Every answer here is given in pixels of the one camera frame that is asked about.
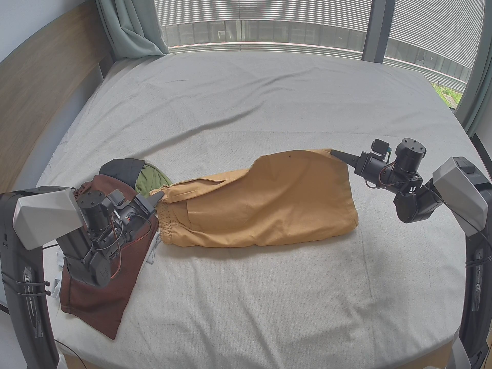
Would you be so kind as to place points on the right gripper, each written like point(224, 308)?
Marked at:
point(374, 169)

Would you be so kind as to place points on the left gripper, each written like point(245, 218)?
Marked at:
point(134, 219)

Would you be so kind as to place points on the tan shorts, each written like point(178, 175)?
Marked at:
point(269, 206)

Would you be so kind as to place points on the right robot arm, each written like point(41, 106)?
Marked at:
point(457, 190)

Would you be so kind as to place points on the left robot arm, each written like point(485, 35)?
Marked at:
point(46, 213)

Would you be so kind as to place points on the bed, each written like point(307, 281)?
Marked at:
point(246, 110)

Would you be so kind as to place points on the white garment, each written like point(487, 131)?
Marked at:
point(153, 250)

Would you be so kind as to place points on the green garment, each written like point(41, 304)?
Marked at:
point(148, 179)

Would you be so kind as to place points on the black garment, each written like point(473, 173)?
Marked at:
point(119, 169)

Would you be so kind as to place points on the brown garment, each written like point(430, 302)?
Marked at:
point(103, 306)

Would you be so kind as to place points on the grey-green curtain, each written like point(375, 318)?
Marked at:
point(127, 25)
point(478, 98)

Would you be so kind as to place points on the window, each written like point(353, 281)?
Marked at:
point(269, 10)

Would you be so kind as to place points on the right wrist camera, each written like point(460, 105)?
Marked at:
point(380, 146)

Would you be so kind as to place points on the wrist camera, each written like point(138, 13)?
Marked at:
point(380, 146)
point(117, 199)

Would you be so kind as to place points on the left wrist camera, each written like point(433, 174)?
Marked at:
point(117, 199)

